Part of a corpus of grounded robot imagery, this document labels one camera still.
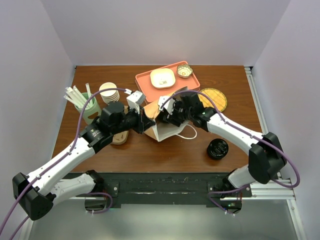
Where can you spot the cream square plate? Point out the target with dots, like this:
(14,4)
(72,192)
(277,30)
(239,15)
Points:
(162,78)

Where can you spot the stack of black lids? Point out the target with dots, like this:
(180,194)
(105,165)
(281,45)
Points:
(217,149)

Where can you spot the pink serving tray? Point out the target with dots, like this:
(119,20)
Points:
(144,84)

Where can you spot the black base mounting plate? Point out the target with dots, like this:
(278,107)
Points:
(142,188)

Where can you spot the round woven yellow coaster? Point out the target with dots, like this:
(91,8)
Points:
(216,96)

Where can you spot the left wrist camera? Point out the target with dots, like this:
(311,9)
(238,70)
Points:
(135,99)

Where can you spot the stack of paper cups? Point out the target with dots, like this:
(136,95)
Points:
(111,95)

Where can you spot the small floral bowl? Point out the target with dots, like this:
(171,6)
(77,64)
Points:
(184,71)

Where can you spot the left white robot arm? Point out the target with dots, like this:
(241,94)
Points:
(39,191)

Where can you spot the wrapped white straw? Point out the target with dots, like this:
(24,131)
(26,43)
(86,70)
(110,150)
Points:
(70,92)
(78,104)
(81,96)

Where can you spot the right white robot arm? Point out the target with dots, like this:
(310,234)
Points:
(265,155)

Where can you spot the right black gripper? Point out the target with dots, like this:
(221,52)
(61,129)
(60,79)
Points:
(172,118)

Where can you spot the brown paper bag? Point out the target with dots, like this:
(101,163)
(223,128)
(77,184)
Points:
(163,130)

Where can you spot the green straw holder cup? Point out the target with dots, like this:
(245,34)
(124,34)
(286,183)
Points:
(92,111)

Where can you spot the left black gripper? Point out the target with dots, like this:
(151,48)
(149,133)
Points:
(143,123)

